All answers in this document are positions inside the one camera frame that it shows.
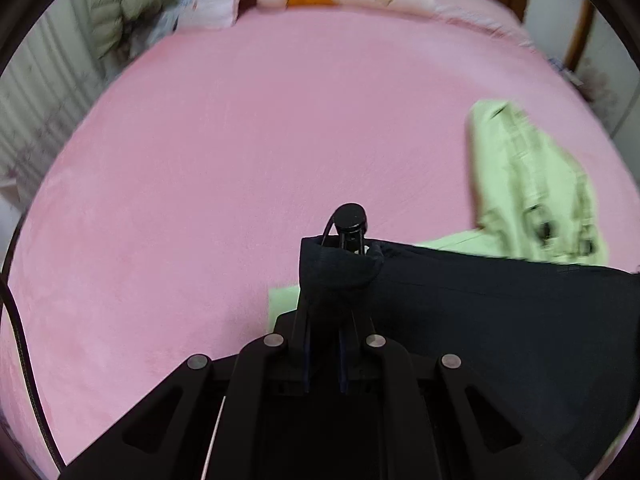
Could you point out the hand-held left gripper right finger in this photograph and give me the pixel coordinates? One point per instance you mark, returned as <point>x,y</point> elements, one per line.
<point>344,360</point>

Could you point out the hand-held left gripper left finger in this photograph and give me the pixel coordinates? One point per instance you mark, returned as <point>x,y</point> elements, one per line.
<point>306,355</point>

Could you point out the green and black hooded jacket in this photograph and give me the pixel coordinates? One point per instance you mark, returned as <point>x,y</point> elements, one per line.
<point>500,300</point>

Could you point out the light grey garment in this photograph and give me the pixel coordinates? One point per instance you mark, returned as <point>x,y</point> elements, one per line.
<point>165,25</point>

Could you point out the white patterned curtain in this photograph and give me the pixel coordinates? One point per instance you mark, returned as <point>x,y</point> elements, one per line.
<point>40,110</point>

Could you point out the white paper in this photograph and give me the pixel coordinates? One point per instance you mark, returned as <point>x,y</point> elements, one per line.
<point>562,67</point>

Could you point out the floral sliding wardrobe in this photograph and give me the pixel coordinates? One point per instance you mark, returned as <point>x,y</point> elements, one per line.
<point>600,90</point>

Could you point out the pink pillow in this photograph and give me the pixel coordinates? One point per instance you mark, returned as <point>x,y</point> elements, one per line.
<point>470,7</point>

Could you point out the beige puffer jacket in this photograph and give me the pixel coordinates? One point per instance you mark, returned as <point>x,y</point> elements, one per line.
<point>130,5</point>

